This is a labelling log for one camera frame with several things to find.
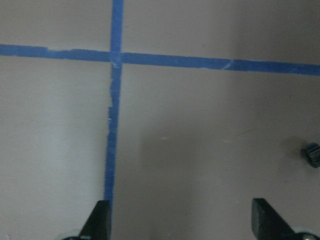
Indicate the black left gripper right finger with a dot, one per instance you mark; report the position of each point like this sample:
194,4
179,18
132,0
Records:
266,223

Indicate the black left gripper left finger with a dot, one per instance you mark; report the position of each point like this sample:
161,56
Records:
98,224

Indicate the small black bearing gear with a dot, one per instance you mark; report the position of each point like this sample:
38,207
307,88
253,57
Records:
311,153

